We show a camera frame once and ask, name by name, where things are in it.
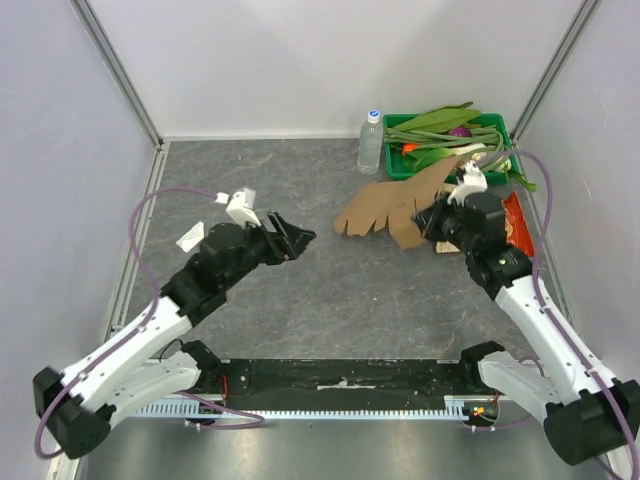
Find green plastic tray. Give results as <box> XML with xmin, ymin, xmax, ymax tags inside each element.
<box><xmin>383</xmin><ymin>113</ymin><xmax>520</xmax><ymax>185</ymax></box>

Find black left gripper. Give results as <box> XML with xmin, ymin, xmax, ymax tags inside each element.
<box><xmin>221</xmin><ymin>210</ymin><xmax>315</xmax><ymax>290</ymax></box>

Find aluminium frame post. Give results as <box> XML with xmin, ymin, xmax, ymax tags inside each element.
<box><xmin>70</xmin><ymin>0</ymin><xmax>164</xmax><ymax>150</ymax></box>
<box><xmin>510</xmin><ymin>0</ymin><xmax>601</xmax><ymax>143</ymax></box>

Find clear plastic water bottle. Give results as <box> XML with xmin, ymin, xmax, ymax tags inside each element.
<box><xmin>356</xmin><ymin>110</ymin><xmax>384</xmax><ymax>175</ymax></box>

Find slotted grey cable duct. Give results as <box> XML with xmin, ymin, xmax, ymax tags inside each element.
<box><xmin>132</xmin><ymin>397</ymin><xmax>498</xmax><ymax>422</ymax></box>

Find left aluminium frame post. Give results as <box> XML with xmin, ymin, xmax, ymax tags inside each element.
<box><xmin>70</xmin><ymin>0</ymin><xmax>164</xmax><ymax>150</ymax></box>

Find orange carrot piece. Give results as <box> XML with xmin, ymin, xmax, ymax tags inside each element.
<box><xmin>402</xmin><ymin>143</ymin><xmax>418</xmax><ymax>155</ymax></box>

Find red beige snack bag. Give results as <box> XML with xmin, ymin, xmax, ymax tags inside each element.
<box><xmin>433</xmin><ymin>190</ymin><xmax>537</xmax><ymax>258</ymax></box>

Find purple red onion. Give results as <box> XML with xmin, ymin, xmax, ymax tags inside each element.
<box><xmin>447</xmin><ymin>126</ymin><xmax>473</xmax><ymax>138</ymax></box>

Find brown cardboard paper box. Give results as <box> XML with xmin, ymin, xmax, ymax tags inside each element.
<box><xmin>333</xmin><ymin>156</ymin><xmax>459</xmax><ymax>250</ymax></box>

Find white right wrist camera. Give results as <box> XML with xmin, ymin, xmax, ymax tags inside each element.
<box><xmin>447</xmin><ymin>161</ymin><xmax>488</xmax><ymax>205</ymax></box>

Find right aluminium frame post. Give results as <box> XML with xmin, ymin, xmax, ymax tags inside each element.
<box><xmin>510</xmin><ymin>0</ymin><xmax>601</xmax><ymax>143</ymax></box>

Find small white paper scrap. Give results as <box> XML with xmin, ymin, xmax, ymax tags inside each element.
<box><xmin>176</xmin><ymin>221</ymin><xmax>205</xmax><ymax>253</ymax></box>

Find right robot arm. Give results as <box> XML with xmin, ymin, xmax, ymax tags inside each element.
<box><xmin>413</xmin><ymin>193</ymin><xmax>639</xmax><ymax>466</ymax></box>

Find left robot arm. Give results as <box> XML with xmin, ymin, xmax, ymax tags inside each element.
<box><xmin>33</xmin><ymin>212</ymin><xmax>316</xmax><ymax>459</ymax></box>

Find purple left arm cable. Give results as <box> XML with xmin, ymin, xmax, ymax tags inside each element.
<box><xmin>31</xmin><ymin>185</ymin><xmax>221</xmax><ymax>459</ymax></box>

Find green long beans bunch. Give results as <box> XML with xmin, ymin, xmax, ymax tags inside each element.
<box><xmin>383</xmin><ymin>124</ymin><xmax>507</xmax><ymax>165</ymax></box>

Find green leafy vegetable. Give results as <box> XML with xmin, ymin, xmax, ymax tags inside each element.
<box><xmin>393</xmin><ymin>102</ymin><xmax>482</xmax><ymax>133</ymax></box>

